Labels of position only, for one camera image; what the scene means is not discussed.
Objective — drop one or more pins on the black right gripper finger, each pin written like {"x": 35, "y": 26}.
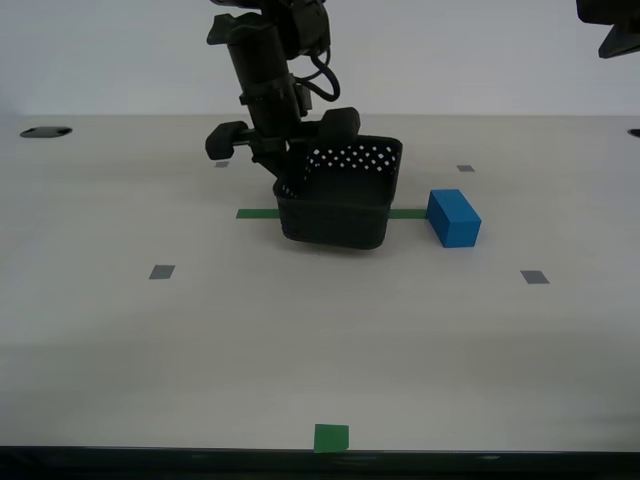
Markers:
{"x": 632, "y": 12}
{"x": 620, "y": 42}

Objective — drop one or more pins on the long green tape strip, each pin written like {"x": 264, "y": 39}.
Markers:
{"x": 255, "y": 214}

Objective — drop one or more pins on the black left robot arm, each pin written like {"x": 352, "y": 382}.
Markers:
{"x": 255, "y": 60}

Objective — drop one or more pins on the green tape square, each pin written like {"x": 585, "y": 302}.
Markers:
{"x": 331, "y": 438}

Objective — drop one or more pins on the black perforated plastic basket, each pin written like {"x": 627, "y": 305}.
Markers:
{"x": 335, "y": 225}

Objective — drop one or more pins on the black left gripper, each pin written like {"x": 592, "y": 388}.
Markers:
{"x": 280, "y": 134}

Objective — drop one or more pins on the blue rectangular block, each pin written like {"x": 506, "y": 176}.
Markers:
{"x": 452, "y": 220}

